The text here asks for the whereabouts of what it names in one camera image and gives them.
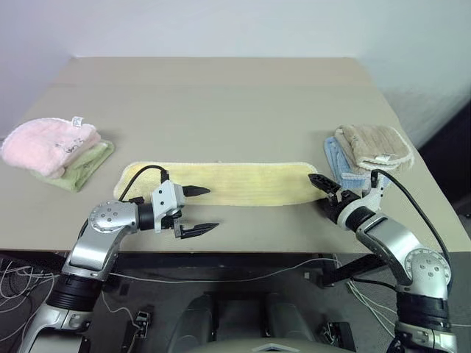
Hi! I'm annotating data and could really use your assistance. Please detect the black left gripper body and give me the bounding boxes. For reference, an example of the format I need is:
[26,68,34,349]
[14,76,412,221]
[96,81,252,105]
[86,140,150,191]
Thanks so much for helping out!
[160,204,185,238]

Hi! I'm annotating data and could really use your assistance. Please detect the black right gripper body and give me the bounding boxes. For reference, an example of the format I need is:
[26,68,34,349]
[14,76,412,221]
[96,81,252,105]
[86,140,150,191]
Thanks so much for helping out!
[322,188,361,224]

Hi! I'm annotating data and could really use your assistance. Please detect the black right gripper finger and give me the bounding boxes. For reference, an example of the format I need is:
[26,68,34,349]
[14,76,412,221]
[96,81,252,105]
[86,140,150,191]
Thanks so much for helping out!
[311,179,340,196]
[308,173,341,189]

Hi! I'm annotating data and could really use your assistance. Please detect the folded blue towel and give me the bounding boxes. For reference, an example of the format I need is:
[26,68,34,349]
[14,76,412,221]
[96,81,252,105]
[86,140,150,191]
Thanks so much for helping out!
[322,135,391,191]

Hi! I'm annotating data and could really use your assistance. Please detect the long yellow towel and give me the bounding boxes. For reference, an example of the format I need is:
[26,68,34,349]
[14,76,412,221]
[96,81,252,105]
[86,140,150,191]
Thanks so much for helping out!
[112,160,327,207]

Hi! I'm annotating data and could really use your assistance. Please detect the folded beige towel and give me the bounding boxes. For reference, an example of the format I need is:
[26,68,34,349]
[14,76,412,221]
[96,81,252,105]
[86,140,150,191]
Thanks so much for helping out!
[333,124,415,174]

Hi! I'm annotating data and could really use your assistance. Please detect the folded green towel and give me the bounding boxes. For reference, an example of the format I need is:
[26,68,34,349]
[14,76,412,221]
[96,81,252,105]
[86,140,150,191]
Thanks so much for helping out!
[29,139,116,193]

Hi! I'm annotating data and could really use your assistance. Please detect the folded pink towel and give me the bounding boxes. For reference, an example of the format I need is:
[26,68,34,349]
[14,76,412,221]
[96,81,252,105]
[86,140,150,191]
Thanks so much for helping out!
[1,116,102,179]

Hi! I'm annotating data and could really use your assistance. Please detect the black table brace bar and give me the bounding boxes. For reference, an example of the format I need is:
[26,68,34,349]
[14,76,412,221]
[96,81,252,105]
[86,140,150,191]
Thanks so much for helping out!
[319,253,382,288]

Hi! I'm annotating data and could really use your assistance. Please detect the dark rounded shape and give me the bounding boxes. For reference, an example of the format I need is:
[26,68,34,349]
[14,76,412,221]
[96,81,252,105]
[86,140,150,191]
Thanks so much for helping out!
[264,293,322,353]
[172,293,222,353]

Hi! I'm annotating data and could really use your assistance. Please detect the black floor clamp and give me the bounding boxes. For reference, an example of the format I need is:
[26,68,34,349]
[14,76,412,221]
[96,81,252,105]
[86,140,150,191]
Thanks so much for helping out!
[322,321,357,352]
[124,310,155,350]

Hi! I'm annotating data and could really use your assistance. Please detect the grey pointed robot body panel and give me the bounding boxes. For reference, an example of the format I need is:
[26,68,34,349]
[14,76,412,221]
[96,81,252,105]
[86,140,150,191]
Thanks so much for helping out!
[191,340,356,353]

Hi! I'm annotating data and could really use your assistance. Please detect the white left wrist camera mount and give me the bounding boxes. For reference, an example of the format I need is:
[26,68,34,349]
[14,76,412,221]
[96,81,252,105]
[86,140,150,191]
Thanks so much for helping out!
[150,179,186,234]

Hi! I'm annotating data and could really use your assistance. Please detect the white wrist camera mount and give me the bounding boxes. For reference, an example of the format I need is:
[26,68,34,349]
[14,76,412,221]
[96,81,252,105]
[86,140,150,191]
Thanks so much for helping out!
[337,178,386,229]
[150,179,186,234]

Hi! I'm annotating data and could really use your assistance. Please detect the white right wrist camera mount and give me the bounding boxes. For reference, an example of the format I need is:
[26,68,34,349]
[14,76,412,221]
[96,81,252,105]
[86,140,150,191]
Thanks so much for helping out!
[337,178,386,229]

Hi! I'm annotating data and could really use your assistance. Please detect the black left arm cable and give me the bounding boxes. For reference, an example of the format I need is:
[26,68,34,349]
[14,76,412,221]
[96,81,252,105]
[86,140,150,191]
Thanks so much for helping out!
[119,165,170,202]

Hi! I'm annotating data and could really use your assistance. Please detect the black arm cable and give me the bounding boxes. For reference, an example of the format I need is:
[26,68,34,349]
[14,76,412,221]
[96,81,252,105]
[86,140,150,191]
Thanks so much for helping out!
[371,168,453,269]
[119,165,170,202]

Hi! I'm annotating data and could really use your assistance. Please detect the long thin white cable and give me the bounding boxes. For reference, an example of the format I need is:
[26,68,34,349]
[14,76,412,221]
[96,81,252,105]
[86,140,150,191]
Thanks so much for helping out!
[101,257,341,315]

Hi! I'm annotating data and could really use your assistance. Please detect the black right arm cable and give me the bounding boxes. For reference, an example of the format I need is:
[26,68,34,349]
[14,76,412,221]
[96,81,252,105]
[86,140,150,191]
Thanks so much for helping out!
[371,168,453,269]

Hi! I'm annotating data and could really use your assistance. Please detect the white cable pair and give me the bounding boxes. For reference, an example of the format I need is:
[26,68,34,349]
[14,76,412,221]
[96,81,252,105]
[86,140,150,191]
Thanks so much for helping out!
[347,279,400,341]

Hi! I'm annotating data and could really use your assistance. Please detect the tangled white cable bundle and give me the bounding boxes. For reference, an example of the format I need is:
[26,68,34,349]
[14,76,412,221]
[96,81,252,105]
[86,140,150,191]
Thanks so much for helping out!
[0,257,60,317]

